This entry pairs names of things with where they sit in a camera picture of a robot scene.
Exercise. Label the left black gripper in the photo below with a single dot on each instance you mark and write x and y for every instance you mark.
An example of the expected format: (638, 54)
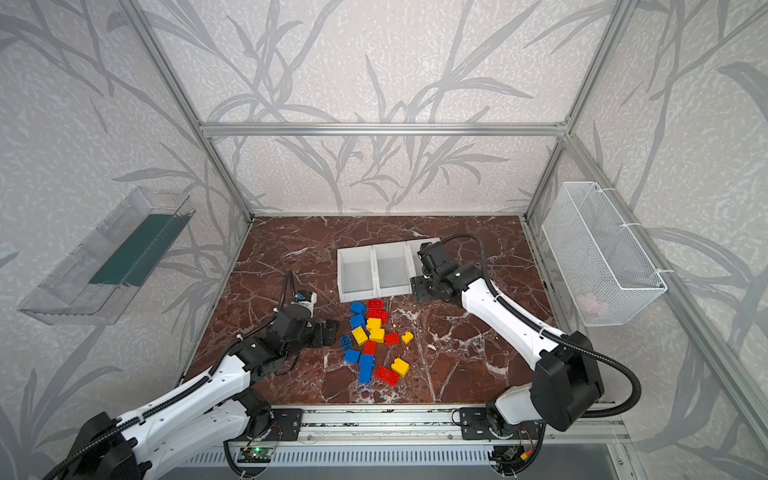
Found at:
(327, 333)

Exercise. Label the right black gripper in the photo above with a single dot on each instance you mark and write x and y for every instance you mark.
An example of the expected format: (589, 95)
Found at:
(422, 288)

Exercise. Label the red small brick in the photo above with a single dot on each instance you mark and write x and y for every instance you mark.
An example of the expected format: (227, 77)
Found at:
(370, 348)
(392, 339)

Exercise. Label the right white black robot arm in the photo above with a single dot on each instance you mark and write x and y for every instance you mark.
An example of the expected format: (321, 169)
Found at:
(567, 381)

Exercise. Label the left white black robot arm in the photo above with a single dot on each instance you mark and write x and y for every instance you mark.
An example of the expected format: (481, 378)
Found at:
(216, 406)

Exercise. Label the white right bin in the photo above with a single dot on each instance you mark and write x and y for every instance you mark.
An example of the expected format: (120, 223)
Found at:
(413, 247)

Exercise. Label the white bin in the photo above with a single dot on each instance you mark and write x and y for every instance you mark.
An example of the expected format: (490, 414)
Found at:
(356, 274)
(413, 247)
(394, 267)

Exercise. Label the white middle bin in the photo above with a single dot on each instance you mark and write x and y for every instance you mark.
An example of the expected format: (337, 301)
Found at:
(394, 267)

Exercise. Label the blue small brick lower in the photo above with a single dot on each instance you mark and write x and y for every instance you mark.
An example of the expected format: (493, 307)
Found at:
(352, 356)

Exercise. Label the red hollow brick upside down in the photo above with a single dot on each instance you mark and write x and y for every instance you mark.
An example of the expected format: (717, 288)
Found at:
(375, 304)

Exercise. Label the red long studded brick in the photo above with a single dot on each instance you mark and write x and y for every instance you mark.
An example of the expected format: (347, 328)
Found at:
(378, 315)

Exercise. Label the blue long brick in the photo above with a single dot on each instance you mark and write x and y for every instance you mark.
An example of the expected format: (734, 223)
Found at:
(366, 364)

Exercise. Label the white left bin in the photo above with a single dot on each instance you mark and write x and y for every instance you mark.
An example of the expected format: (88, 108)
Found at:
(356, 274)

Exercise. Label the left circuit board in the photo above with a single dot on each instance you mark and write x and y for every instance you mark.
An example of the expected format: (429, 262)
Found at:
(255, 455)

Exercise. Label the pink object in basket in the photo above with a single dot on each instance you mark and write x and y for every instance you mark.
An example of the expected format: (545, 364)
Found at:
(591, 306)

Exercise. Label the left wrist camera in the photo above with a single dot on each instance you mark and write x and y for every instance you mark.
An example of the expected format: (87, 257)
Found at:
(306, 299)

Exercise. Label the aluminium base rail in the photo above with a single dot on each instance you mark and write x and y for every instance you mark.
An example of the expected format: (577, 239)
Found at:
(420, 425)

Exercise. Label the white wire mesh basket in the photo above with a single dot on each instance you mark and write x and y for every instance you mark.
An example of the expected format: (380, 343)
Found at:
(598, 253)

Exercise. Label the clear acrylic wall shelf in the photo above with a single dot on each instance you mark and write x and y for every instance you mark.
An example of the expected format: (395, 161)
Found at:
(95, 283)

